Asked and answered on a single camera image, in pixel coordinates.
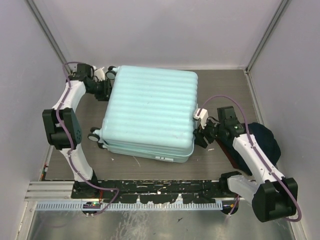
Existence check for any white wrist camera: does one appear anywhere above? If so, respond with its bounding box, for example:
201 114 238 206
193 108 209 129
93 66 106 82

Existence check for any slotted cable duct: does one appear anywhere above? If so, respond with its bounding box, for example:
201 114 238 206
35 200 223 212

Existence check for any navy garment with red trim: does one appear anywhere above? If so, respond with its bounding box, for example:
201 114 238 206
216 122 281 176

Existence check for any aluminium front rail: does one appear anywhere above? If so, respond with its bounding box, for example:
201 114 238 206
24 178 297 201

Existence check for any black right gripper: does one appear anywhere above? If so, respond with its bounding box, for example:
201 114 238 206
193 115 225 149

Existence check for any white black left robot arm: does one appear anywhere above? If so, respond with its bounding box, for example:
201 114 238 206
42 61 112 198

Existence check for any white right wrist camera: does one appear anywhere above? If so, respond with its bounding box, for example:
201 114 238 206
193 108 209 129

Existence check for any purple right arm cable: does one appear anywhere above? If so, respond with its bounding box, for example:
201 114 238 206
194 94 302 222

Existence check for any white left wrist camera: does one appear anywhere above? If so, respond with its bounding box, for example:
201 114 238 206
93 66 106 82

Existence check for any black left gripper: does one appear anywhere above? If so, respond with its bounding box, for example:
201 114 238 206
88 78 119 102

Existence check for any mint green suitcase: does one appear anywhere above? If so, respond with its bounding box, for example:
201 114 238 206
88 65 198 163

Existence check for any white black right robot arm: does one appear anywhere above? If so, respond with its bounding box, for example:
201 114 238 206
193 106 302 223

